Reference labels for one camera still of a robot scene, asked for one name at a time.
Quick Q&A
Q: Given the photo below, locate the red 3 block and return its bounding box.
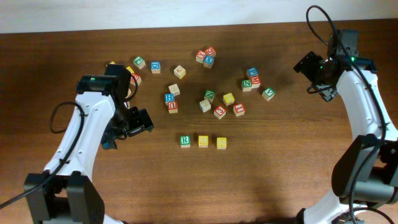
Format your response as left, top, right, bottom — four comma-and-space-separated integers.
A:
214, 105, 226, 119

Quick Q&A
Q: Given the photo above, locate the red E block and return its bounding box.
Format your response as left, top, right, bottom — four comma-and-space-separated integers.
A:
130, 73, 142, 86

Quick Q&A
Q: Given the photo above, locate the red Q block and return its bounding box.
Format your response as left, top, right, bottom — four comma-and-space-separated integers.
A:
205, 47, 216, 57

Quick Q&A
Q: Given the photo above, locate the blue D block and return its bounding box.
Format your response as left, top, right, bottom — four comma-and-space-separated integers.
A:
150, 61, 161, 73

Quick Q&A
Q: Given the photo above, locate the green N block centre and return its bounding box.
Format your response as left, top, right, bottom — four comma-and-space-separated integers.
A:
204, 90, 215, 103

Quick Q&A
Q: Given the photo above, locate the blue X block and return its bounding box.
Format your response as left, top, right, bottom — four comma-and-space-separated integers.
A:
203, 55, 215, 68

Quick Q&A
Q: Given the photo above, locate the red I block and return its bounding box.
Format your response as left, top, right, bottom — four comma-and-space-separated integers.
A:
233, 103, 246, 116

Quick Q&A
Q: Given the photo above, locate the yellow block beside E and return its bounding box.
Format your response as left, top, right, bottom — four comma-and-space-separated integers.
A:
126, 66, 135, 74

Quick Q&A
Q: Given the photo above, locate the white blue T block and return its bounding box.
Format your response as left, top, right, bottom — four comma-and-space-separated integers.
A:
199, 99, 211, 113

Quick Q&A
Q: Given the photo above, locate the red U block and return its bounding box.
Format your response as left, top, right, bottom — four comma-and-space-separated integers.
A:
167, 101, 178, 114

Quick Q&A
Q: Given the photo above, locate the yellow S block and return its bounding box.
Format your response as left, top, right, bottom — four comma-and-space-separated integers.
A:
198, 136, 209, 147
216, 138, 227, 149

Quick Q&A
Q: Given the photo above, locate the green V block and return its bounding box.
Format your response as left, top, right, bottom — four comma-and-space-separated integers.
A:
262, 88, 275, 101

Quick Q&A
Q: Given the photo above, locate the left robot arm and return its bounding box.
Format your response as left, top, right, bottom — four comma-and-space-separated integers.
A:
24, 64, 154, 223

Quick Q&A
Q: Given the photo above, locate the blue P block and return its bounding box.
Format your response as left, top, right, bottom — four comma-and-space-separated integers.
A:
246, 67, 259, 78

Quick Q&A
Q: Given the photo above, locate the blue H block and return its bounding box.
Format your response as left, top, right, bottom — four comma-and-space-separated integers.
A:
164, 93, 175, 105

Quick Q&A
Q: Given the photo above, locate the green N block right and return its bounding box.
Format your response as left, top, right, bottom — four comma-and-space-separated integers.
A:
241, 80, 252, 92

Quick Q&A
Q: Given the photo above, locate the yellow B block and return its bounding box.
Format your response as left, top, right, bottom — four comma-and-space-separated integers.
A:
223, 93, 235, 106

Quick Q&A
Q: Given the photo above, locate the plain wood yellow block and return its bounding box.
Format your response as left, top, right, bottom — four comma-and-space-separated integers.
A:
174, 65, 187, 79

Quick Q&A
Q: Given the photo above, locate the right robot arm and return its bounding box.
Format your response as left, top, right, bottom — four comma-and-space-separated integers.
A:
294, 29, 397, 223

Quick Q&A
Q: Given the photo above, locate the red M block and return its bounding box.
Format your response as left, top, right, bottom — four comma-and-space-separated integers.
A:
250, 76, 261, 89

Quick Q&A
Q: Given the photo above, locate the red 6 block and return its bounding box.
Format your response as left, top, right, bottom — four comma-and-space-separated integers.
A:
126, 89, 132, 98

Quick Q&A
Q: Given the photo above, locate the green n block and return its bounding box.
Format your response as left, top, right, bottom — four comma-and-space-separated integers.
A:
241, 80, 252, 92
204, 90, 215, 103

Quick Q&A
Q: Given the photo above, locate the green P block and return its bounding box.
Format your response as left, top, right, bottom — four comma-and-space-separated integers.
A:
133, 56, 146, 70

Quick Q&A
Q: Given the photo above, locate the green R block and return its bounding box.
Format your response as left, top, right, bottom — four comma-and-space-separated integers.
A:
180, 136, 191, 148

